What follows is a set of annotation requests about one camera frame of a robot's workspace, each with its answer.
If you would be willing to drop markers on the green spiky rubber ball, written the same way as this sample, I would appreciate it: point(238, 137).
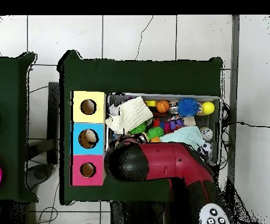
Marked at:
point(155, 133)

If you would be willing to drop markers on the small soccer ball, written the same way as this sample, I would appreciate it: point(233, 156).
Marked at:
point(205, 148)

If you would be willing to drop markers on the silver tin can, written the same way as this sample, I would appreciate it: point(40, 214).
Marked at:
point(206, 134)

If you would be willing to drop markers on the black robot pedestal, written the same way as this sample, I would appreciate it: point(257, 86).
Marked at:
point(135, 214)

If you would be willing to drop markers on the cream waffle cloth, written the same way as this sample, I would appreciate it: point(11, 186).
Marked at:
point(130, 115)

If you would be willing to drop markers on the mint green waffle cloth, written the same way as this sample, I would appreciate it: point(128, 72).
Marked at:
point(184, 136)

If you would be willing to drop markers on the dark grey rounded base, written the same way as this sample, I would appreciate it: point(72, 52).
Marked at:
point(40, 173)

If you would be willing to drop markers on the small orange basketball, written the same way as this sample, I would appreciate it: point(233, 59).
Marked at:
point(163, 106)

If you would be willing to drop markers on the blue spiky rubber ball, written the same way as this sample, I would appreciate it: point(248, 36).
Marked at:
point(188, 107)

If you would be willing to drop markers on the wooden box with three holes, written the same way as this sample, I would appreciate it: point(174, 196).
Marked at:
point(100, 112)

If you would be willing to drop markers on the dark green tablecloth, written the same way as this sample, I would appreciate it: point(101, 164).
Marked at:
point(6, 93)
point(139, 77)

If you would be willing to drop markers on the black upright panel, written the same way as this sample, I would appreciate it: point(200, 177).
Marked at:
point(53, 121)

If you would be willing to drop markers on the yellow ball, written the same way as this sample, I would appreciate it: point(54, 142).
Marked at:
point(208, 108)

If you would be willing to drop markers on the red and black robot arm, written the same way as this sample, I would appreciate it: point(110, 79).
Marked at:
point(172, 158)

